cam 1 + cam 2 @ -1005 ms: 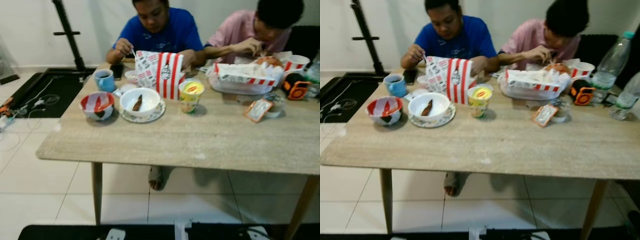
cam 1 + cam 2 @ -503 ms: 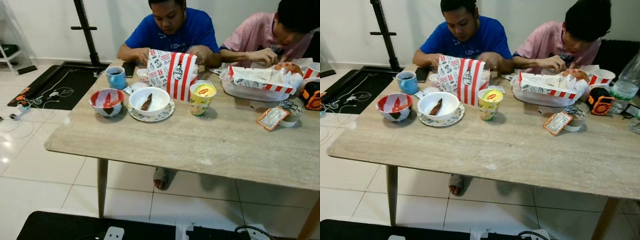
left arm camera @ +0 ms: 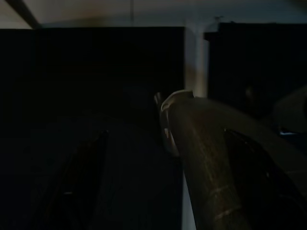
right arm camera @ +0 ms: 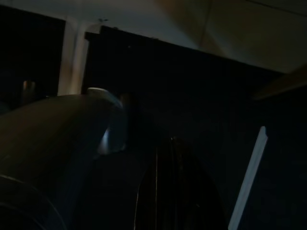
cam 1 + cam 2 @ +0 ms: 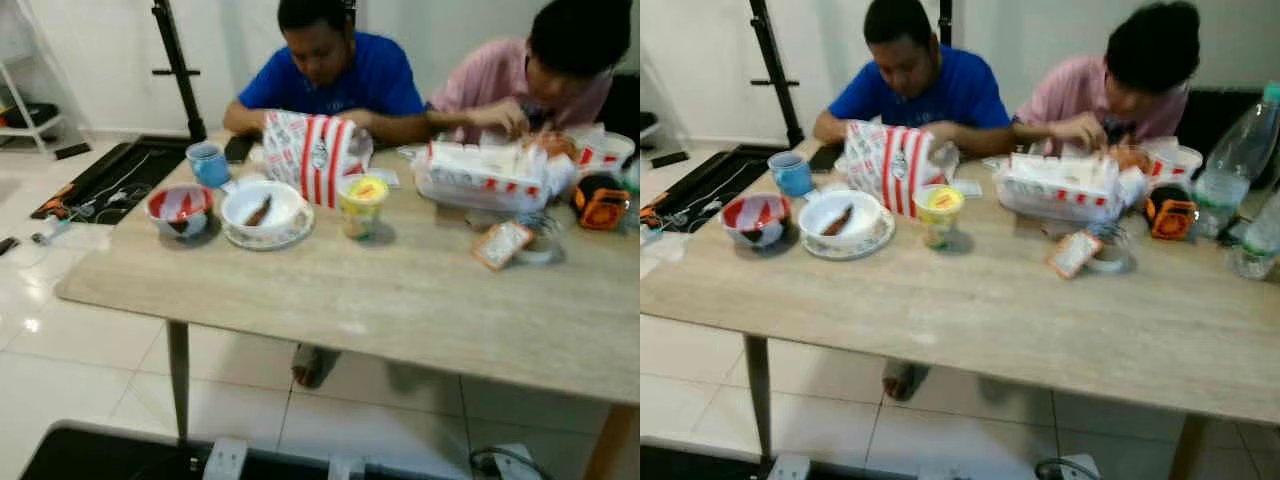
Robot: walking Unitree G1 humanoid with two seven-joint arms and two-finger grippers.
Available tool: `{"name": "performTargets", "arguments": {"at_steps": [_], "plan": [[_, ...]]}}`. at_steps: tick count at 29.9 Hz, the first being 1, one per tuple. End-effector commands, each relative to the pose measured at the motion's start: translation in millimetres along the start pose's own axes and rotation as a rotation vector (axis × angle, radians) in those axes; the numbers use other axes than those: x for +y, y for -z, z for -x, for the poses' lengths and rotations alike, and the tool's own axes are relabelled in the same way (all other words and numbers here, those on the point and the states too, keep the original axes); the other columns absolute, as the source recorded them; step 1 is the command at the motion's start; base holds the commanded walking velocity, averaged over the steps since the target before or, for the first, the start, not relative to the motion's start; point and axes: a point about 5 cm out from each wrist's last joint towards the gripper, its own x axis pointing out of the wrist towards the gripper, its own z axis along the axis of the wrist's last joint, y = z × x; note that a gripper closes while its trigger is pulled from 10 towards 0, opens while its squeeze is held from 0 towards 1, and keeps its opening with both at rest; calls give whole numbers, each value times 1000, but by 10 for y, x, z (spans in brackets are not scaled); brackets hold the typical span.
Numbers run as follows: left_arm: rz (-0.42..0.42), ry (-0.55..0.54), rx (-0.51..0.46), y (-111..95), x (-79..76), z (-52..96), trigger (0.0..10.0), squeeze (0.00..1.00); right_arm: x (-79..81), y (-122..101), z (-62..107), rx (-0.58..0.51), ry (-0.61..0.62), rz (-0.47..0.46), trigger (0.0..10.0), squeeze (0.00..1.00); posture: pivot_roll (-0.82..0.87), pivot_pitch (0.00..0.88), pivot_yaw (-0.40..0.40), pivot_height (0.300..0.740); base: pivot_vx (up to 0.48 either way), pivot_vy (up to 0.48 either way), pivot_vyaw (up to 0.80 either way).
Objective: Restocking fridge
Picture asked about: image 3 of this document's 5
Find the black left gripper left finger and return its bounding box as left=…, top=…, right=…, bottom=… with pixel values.
left=30, top=130, right=108, bottom=230

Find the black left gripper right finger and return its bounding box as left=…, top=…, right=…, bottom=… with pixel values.
left=224, top=128, right=307, bottom=230

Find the black floor mat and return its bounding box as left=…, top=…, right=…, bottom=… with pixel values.
left=0, top=22, right=307, bottom=230

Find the long white floor tape strip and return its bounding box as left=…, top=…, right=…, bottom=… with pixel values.
left=181, top=18, right=211, bottom=230

